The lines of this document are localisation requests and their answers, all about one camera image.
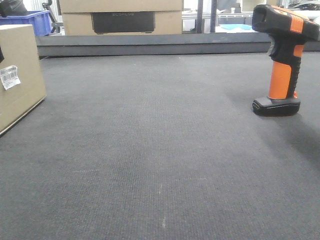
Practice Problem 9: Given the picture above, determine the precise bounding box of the blue plastic bin with bag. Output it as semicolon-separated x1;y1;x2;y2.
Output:
0;10;52;37

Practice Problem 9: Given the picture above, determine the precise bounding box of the orange black barcode scanner gun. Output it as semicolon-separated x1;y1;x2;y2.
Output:
252;4;320;117

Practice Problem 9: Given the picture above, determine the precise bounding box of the small brown cardboard package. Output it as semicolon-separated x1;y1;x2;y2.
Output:
0;24;47;135

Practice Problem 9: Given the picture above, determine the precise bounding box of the large cardboard box black window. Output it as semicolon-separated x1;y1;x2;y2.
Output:
59;0;183;36

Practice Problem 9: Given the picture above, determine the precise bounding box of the black bag in bin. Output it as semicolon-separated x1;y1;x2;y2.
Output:
0;0;28;17

